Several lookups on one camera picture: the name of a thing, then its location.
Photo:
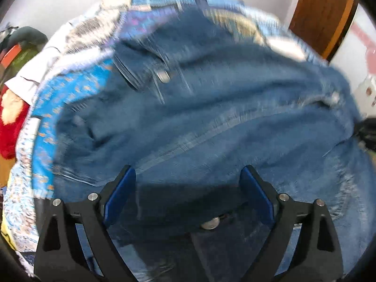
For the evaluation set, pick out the blue patchwork blanket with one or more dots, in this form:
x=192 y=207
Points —
x=64 y=94

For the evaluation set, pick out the blue denim jeans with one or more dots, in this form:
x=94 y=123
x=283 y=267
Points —
x=205 y=108

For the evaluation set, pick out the white cloth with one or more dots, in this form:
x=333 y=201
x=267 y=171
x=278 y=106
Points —
x=26 y=85

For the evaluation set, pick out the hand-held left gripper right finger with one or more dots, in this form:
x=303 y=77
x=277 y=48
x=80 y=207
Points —
x=258 y=199

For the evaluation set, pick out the dark grey-green garment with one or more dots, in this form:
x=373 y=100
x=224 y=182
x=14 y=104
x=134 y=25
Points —
x=28 y=35

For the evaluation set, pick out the orange box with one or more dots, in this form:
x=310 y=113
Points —
x=10 y=55

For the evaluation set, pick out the red plush toy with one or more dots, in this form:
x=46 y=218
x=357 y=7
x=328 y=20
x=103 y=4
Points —
x=11 y=141

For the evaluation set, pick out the white wardrobe door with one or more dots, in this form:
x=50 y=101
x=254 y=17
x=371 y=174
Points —
x=355 y=64

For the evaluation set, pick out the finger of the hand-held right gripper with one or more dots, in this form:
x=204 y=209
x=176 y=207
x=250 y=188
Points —
x=365 y=133

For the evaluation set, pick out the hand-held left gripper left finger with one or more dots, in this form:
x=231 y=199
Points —
x=119 y=199

